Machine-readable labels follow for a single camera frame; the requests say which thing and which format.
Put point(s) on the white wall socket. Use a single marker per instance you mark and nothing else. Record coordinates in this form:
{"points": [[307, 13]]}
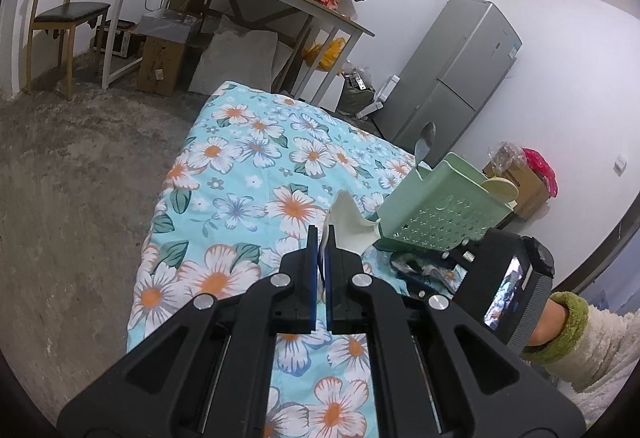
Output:
{"points": [[620, 166]]}

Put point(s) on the person's right forearm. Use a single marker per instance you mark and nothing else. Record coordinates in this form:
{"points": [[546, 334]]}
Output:
{"points": [[590, 343]]}

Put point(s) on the wooden chair with dark seat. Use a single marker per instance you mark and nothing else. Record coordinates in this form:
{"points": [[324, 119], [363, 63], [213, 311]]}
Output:
{"points": [[70, 13]]}

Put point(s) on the clear plastic wrapped bundle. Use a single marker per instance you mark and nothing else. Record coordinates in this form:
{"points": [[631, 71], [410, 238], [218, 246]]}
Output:
{"points": [[167, 24]]}

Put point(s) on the flat white carton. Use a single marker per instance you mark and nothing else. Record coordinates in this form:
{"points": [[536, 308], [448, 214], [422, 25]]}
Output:
{"points": [[371, 109]]}

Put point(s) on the brown cardboard box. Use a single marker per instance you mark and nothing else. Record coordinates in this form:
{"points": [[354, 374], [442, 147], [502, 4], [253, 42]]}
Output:
{"points": [[160, 63]]}

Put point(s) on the green trash bag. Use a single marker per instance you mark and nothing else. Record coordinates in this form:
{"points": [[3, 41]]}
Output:
{"points": [[355, 93]]}

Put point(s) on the floral blue blanket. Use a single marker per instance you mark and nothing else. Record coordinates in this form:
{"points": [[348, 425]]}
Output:
{"points": [[225, 178]]}

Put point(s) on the dark framed glass door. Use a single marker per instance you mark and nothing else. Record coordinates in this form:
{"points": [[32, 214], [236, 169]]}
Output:
{"points": [[600, 258]]}

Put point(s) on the grey refrigerator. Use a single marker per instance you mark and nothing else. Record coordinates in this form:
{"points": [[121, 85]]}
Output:
{"points": [[460, 68]]}

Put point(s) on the pink plastic bag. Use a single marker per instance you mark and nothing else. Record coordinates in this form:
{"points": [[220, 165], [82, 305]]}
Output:
{"points": [[542, 168]]}

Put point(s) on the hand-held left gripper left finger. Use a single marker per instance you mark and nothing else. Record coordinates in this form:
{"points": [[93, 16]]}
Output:
{"points": [[312, 278]]}

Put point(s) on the large printed cardboard box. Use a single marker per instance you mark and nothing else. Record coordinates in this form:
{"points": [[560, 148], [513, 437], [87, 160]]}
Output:
{"points": [[525, 188]]}

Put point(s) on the green plastic utensil holder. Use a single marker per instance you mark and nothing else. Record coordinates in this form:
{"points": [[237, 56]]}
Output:
{"points": [[440, 203]]}

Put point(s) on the beige round spoon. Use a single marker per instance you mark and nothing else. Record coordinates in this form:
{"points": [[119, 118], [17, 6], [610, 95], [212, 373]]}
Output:
{"points": [[502, 190]]}

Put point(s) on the white sack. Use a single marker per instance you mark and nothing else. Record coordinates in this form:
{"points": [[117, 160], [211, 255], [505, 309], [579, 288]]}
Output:
{"points": [[235, 58]]}

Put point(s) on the yellow plastic bag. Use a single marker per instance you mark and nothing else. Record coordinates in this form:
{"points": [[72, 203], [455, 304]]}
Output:
{"points": [[330, 53]]}

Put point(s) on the white ceramic spoon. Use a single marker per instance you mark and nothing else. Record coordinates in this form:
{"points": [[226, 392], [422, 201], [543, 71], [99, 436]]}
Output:
{"points": [[350, 223]]}

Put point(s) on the clear crinkled plastic bag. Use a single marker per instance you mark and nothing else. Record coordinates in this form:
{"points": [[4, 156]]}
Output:
{"points": [[505, 155]]}

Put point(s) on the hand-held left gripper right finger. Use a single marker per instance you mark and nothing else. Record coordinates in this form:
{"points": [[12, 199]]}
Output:
{"points": [[330, 283]]}

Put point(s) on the metal spoon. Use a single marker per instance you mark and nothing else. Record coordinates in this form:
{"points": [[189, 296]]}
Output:
{"points": [[425, 140]]}

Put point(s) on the tall white carton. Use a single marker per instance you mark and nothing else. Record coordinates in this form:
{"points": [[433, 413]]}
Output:
{"points": [[389, 88]]}

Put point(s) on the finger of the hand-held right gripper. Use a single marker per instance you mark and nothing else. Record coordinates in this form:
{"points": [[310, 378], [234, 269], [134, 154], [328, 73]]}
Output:
{"points": [[422, 287], [462, 253]]}

